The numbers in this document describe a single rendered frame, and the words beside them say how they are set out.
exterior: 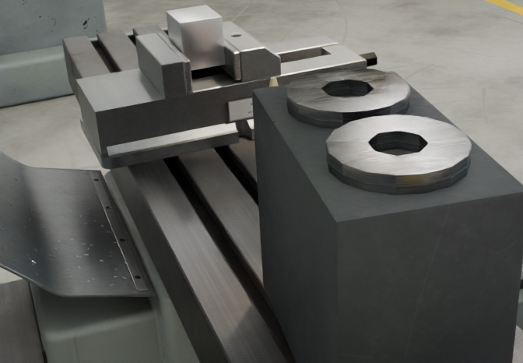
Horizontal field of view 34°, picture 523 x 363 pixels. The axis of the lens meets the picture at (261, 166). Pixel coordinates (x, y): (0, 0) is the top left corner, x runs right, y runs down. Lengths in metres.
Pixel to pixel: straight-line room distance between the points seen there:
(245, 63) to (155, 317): 0.31
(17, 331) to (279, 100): 0.57
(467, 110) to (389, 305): 3.08
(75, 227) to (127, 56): 0.44
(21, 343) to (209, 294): 0.38
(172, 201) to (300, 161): 0.38
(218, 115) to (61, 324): 0.30
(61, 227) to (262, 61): 0.30
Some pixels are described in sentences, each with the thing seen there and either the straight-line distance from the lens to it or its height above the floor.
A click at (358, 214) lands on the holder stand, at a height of 1.13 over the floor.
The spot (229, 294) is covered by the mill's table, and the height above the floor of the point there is 0.95.
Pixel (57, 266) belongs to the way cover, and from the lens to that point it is 0.92.
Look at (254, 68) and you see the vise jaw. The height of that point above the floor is 1.03.
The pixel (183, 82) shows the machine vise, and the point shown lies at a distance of 0.99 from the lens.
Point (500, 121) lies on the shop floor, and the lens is 3.50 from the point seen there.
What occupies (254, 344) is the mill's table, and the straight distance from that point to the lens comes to 0.69.
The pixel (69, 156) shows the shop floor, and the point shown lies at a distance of 3.35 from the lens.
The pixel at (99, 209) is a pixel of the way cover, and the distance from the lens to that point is 1.05.
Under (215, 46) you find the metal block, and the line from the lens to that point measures 1.02.
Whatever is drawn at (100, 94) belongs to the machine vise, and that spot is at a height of 1.01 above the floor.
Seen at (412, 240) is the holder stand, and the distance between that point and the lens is 0.50.
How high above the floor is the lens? 1.37
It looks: 26 degrees down
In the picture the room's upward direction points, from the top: 3 degrees counter-clockwise
